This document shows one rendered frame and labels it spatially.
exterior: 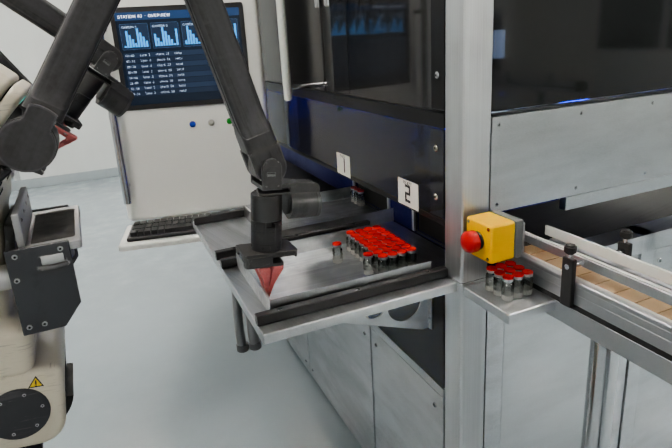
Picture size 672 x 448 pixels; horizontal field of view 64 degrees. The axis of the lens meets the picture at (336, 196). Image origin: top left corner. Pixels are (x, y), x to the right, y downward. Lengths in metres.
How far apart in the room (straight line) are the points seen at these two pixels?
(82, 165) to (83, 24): 5.60
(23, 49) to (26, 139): 5.51
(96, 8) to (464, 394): 0.99
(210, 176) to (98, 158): 4.63
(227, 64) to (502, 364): 0.84
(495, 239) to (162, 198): 1.23
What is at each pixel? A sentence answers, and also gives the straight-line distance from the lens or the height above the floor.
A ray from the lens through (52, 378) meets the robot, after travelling 1.20.
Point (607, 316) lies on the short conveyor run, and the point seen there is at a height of 0.90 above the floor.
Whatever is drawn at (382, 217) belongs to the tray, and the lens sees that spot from 1.44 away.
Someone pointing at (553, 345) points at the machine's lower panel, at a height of 0.67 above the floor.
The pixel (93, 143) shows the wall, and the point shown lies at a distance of 6.44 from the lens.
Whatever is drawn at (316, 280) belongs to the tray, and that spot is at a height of 0.88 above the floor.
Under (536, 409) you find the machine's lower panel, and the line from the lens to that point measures 1.42.
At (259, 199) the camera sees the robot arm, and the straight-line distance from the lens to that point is 0.97.
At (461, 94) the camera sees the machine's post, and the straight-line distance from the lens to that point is 1.01.
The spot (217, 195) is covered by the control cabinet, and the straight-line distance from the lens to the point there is 1.90.
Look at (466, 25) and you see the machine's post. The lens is 1.00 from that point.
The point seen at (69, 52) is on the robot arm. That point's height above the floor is 1.36.
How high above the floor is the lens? 1.36
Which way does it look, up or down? 16 degrees down
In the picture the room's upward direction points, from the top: 3 degrees counter-clockwise
